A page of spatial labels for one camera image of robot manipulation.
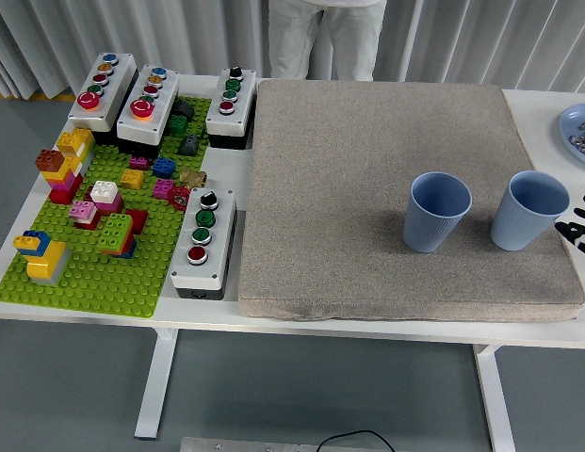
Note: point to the five-button control box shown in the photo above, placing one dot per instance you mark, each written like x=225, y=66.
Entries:
x=167, y=94
x=117, y=80

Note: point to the green-topped brick stack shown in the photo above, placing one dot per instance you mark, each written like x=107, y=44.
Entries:
x=114, y=230

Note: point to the white table leg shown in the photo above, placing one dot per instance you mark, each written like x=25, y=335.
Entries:
x=155, y=386
x=497, y=400

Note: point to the brown-topped brick tower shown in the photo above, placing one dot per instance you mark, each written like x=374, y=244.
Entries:
x=49, y=161

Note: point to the dark green brick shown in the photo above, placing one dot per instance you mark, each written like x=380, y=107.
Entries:
x=177, y=124

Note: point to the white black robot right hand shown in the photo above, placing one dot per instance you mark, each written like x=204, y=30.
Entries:
x=566, y=230

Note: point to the grey-brown padded mat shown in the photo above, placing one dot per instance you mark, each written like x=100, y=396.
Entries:
x=329, y=198

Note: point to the yellow white brick stack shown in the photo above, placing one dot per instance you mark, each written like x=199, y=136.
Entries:
x=75, y=139

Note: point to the yellow blue grey brick stack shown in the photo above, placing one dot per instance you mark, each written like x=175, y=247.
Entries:
x=42, y=268

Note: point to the red valve handwheel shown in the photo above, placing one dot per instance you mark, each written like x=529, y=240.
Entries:
x=179, y=198

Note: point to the dark grey arch brick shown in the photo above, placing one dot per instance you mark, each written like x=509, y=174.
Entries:
x=183, y=108

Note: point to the four-button control box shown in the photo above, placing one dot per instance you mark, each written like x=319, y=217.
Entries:
x=222, y=235
x=241, y=103

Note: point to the grey sloped brick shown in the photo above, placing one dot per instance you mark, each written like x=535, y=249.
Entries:
x=188, y=145

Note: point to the brass pipe fitting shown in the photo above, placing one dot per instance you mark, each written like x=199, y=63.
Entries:
x=193, y=177

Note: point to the person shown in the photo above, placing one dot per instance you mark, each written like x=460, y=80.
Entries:
x=292, y=42

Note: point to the blue ribbed cup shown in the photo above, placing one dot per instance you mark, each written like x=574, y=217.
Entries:
x=513, y=226
x=428, y=226

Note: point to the magenta brick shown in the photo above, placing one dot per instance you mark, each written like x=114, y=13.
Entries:
x=163, y=188
x=139, y=162

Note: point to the white pleated curtain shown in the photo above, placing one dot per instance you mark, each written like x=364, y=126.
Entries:
x=438, y=37

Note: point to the pink white red brick stack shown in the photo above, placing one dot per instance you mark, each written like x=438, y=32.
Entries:
x=82, y=210

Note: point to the green studded baseplate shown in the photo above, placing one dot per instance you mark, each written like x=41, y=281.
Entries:
x=108, y=282

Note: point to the blue plate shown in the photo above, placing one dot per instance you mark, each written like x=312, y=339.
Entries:
x=567, y=127

